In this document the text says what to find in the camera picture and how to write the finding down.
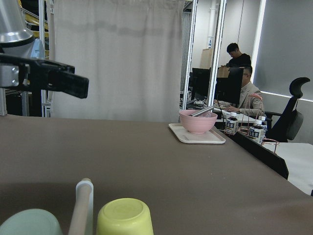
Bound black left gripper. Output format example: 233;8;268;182
0;54;89;98

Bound green plastic cup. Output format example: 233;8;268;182
0;209;63;235

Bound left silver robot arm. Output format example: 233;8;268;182
0;0;89;98

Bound yellow plastic cup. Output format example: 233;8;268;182
96;198;154;235

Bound white curtain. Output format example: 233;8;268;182
51;0;184;122

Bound pink bowl with ice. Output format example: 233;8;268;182
179;110;218;134

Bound metal scoop in bowl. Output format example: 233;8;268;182
189;106;214;117

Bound cream plastic tray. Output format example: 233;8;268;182
168;123;225;144

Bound tea bottle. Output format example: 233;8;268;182
225;112;238;135
248;120;264;144

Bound standing person in black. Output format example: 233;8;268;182
225;43;251;68

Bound person in beige jacket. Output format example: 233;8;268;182
225;66;265;119

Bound black office chair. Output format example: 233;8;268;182
265;77;310;142

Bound white wire cup rack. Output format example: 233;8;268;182
68;178;93;235

